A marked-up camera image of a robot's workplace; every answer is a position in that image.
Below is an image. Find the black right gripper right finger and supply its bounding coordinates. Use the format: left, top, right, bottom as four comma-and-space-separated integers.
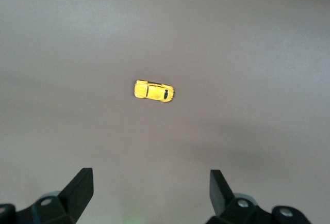
207, 169, 312, 224

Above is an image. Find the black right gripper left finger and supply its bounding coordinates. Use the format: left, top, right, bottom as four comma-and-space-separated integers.
0, 167, 94, 224

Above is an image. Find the yellow beetle toy car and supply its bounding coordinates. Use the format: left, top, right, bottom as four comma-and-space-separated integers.
134, 79, 175, 103

